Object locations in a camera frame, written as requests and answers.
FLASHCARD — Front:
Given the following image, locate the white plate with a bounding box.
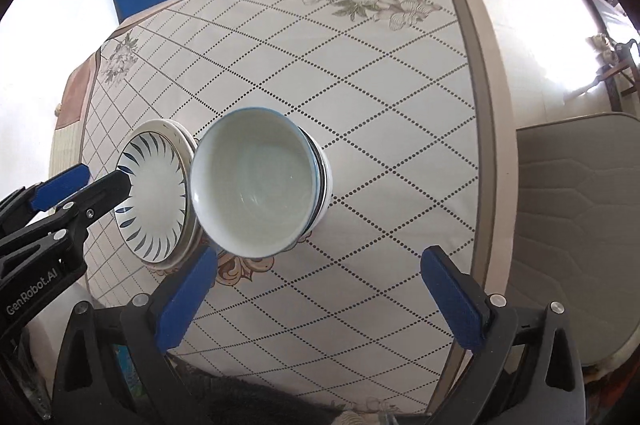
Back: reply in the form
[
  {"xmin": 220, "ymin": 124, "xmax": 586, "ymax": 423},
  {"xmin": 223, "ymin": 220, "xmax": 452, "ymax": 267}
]
[{"xmin": 125, "ymin": 118, "xmax": 202, "ymax": 272}]

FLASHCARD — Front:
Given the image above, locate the blue rimmed white bowl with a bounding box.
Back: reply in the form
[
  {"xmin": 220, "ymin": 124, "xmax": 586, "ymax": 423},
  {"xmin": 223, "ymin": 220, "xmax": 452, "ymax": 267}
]
[{"xmin": 190, "ymin": 107, "xmax": 319, "ymax": 259}]

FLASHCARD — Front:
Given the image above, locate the blue leaf pattern plate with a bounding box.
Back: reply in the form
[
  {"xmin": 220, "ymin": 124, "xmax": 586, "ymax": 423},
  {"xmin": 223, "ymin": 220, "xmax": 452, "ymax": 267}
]
[{"xmin": 114, "ymin": 131, "xmax": 186, "ymax": 265}]

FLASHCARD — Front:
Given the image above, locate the grey padded chair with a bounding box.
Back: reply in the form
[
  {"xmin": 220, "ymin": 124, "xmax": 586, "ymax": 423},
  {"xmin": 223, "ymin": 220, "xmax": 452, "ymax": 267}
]
[{"xmin": 506, "ymin": 113, "xmax": 640, "ymax": 379}]

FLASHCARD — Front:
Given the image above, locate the wooden chair by window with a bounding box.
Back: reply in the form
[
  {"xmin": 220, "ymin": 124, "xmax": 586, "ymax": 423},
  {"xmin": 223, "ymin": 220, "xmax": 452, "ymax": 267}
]
[{"xmin": 590, "ymin": 33, "xmax": 639, "ymax": 112}]

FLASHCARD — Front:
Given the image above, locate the patterned tablecloth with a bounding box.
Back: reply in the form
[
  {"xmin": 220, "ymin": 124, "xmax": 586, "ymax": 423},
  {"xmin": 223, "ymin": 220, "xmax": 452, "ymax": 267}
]
[{"xmin": 50, "ymin": 0, "xmax": 518, "ymax": 414}]

